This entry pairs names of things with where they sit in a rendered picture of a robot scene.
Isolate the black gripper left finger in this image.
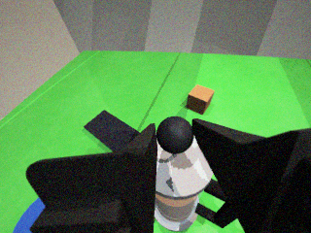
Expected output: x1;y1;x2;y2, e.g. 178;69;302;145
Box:
25;123;157;233

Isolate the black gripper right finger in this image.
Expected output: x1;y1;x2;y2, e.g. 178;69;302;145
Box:
192;118;311;233

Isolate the blue block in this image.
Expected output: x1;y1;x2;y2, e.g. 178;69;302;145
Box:
13;198;46;233

